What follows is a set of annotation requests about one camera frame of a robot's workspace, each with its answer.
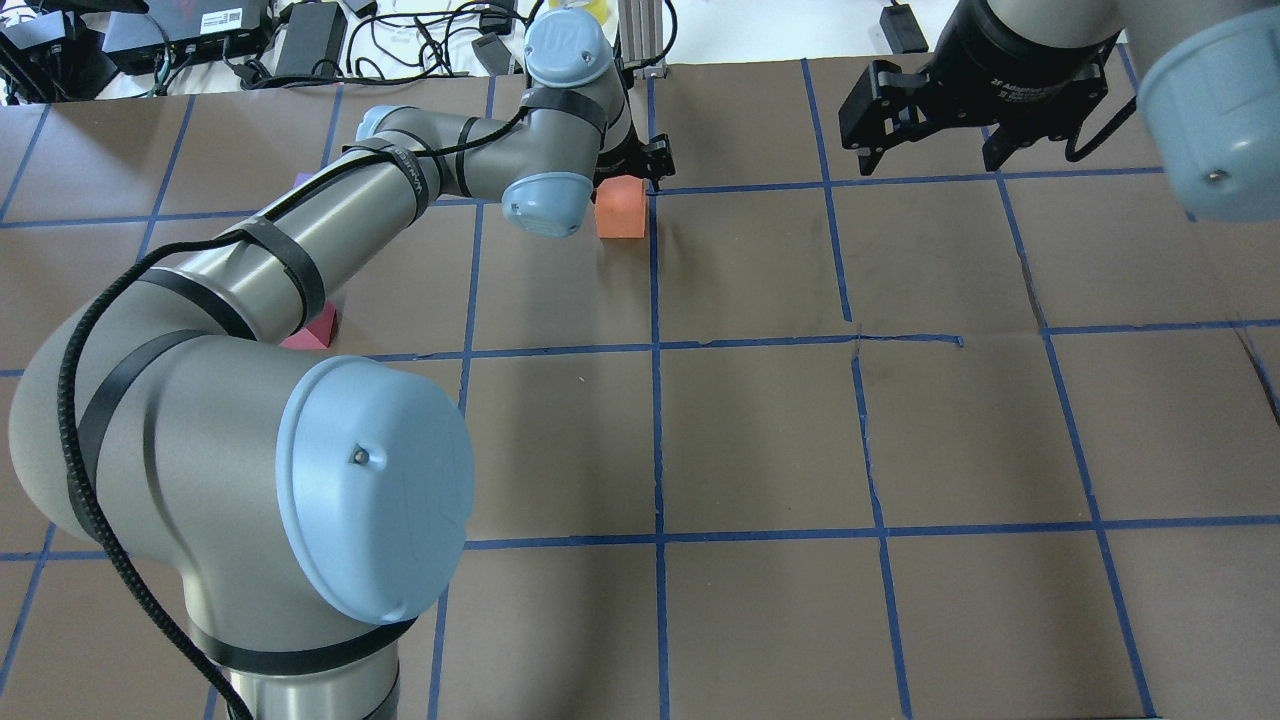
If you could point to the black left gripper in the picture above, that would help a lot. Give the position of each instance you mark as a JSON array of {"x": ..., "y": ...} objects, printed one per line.
[{"x": 655, "y": 156}]

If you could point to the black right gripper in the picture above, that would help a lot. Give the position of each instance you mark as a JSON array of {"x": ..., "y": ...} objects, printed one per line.
[{"x": 1020, "y": 50}]

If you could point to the orange foam cube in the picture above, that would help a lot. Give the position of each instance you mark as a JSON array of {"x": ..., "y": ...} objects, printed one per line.
[{"x": 620, "y": 208}]

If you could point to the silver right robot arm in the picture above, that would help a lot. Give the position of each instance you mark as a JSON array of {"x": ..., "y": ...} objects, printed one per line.
[{"x": 1202, "y": 75}]

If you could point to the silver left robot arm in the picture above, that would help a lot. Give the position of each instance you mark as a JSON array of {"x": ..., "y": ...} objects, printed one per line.
[{"x": 282, "y": 517}]

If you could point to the black power adapter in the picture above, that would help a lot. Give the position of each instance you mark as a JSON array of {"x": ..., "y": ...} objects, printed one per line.
[{"x": 901, "y": 30}]

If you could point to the pink foam cube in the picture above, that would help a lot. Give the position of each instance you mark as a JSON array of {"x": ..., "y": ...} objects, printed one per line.
[{"x": 317, "y": 335}]

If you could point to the aluminium frame post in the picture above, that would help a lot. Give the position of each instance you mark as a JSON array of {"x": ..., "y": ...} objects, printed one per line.
[{"x": 642, "y": 38}]

